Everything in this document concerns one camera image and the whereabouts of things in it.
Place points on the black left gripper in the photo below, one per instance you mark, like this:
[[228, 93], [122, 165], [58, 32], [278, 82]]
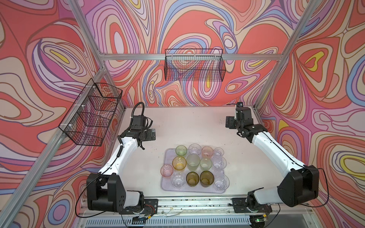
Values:
[[149, 132]]

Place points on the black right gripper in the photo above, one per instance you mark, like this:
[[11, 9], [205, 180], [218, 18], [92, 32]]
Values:
[[229, 122]]

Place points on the small clear cup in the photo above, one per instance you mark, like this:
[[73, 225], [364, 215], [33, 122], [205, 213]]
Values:
[[219, 152]]

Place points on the amber yellow cup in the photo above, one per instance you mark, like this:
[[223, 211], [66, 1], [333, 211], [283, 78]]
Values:
[[179, 163]]

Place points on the pink cup back row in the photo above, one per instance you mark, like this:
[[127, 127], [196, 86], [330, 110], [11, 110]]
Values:
[[207, 152]]

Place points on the clear cup front row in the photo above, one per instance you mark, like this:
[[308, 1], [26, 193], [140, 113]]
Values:
[[195, 149]]

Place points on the clear cup row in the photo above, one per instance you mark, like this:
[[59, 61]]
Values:
[[177, 180], [195, 149]]

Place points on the pale yellow textured cup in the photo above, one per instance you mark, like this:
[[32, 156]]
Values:
[[193, 162]]

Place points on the pale green textured cup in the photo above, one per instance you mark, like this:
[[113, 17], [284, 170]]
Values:
[[206, 164]]

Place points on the large clear cup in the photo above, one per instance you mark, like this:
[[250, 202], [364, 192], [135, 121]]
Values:
[[221, 183]]

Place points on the brown olive textured cup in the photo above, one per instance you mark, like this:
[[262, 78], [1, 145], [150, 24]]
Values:
[[206, 179]]

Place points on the clear cup back row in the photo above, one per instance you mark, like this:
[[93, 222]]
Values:
[[177, 180]]

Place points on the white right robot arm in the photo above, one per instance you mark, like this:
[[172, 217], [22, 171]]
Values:
[[300, 182]]

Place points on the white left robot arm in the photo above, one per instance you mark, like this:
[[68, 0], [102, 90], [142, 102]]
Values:
[[104, 190]]

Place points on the lavender tray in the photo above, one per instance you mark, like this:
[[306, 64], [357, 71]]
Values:
[[167, 185]]

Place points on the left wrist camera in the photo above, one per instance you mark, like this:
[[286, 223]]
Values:
[[138, 122]]

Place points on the black wire basket left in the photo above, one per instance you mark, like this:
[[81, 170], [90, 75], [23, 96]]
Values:
[[91, 114]]

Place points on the black wire basket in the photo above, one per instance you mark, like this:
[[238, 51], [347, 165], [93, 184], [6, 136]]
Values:
[[194, 64], [91, 114]]

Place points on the black wire basket back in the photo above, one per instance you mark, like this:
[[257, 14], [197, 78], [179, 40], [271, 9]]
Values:
[[194, 64]]

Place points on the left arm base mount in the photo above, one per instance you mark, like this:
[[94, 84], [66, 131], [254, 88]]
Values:
[[147, 207]]

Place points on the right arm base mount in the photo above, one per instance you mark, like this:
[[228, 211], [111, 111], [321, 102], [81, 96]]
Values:
[[249, 205]]

